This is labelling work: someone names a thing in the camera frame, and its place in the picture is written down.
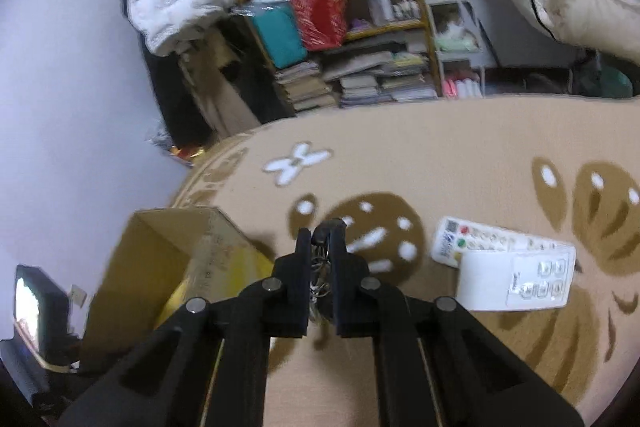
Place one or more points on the teal bag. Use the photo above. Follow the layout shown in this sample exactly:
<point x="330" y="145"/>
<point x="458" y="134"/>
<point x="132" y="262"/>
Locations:
<point x="277" y="32"/>

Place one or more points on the wooden shelf rack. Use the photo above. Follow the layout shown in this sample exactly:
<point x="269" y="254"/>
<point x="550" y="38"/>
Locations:
<point x="425" y="42"/>

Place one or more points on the short white bottle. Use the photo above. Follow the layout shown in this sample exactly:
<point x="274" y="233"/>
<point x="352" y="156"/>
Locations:
<point x="385" y="6"/>

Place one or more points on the bunch of keys with tag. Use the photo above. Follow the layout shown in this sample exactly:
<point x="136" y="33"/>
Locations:
<point x="320" y="269"/>

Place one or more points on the red patterned bag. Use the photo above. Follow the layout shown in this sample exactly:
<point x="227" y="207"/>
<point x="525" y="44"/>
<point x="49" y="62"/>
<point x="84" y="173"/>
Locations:
<point x="320" y="17"/>

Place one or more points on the beige coat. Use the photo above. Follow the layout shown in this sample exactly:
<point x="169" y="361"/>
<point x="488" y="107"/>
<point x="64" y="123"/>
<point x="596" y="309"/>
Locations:
<point x="220" y="97"/>

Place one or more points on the grey flat cardboard folder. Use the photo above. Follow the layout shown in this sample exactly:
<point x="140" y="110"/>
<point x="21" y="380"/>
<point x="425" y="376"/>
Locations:
<point x="370" y="59"/>

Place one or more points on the tall white bottle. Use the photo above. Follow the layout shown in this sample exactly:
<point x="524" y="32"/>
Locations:
<point x="371" y="4"/>

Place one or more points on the stack of old books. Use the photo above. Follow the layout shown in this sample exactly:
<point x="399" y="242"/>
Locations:
<point x="305" y="89"/>

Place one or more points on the stack of magazines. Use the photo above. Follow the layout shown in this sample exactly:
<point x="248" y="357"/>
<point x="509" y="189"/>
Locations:
<point x="395" y="89"/>

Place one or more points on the white trolley cart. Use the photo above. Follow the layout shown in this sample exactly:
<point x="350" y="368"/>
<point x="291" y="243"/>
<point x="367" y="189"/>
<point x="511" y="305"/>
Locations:
<point x="457" y="37"/>

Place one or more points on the black coat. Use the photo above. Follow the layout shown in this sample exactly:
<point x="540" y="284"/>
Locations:
<point x="175" y="107"/>

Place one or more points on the white remote with grey buttons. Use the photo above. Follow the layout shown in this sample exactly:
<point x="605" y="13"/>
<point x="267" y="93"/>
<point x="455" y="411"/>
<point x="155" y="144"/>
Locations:
<point x="500" y="282"/>

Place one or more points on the white remote with coloured buttons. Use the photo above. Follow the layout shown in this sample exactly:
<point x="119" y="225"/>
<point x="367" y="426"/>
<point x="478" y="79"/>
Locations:
<point x="450" y="244"/>

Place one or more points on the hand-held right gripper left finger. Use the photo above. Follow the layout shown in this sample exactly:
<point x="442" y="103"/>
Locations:
<point x="302" y="267"/>

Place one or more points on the bag of snacks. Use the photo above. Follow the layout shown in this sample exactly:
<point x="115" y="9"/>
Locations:
<point x="185" y="152"/>

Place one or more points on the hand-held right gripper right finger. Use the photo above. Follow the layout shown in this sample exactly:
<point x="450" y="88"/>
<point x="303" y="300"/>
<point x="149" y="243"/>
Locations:
<point x="339" y="267"/>

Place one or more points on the cardboard box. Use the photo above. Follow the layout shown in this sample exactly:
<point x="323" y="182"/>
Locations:
<point x="145" y="257"/>

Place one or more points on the row of small bottles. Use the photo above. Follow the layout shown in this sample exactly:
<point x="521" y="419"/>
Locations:
<point x="406" y="10"/>

